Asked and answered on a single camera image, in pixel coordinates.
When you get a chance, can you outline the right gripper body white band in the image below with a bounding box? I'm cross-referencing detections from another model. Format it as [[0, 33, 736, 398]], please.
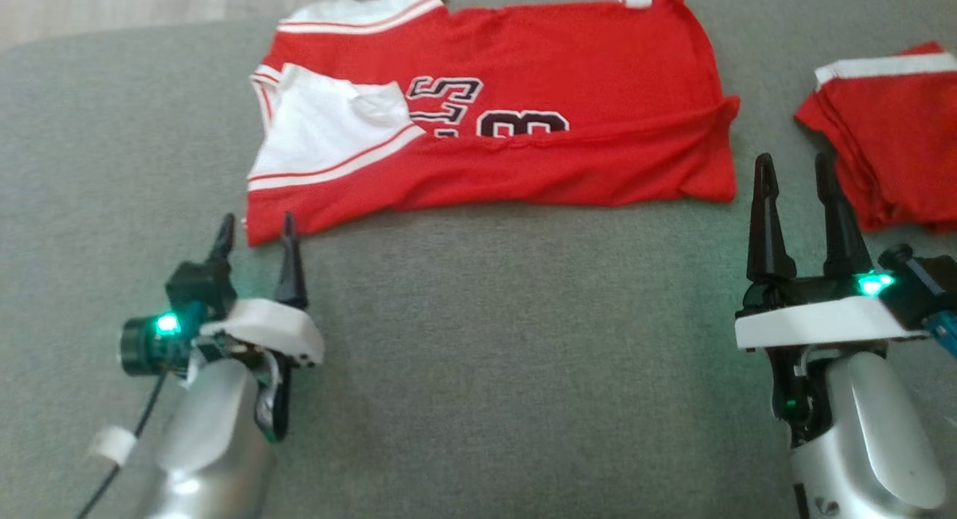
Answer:
[[734, 272, 929, 446]]

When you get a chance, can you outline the red basketball jersey black print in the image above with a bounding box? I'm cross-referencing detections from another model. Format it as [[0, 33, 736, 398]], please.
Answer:
[[245, 0, 741, 248]]

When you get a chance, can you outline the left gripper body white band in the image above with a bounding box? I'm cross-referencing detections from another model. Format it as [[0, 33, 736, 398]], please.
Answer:
[[118, 298, 326, 443]]

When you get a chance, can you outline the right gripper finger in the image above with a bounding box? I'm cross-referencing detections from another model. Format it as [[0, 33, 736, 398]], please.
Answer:
[[746, 153, 798, 285], [815, 153, 876, 282]]

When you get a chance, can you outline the red shorts white trim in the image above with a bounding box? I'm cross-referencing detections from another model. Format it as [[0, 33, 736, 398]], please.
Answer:
[[794, 42, 957, 234]]

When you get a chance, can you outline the wide grey fabric sofa chaise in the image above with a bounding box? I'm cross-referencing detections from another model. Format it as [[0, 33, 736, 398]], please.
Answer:
[[0, 0, 957, 519]]

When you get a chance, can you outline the right camera cable cyan plug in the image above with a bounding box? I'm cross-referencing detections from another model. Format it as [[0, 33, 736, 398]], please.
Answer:
[[921, 312, 957, 357]]

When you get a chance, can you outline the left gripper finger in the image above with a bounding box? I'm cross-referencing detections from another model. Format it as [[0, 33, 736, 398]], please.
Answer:
[[208, 214, 237, 270], [274, 212, 310, 308]]

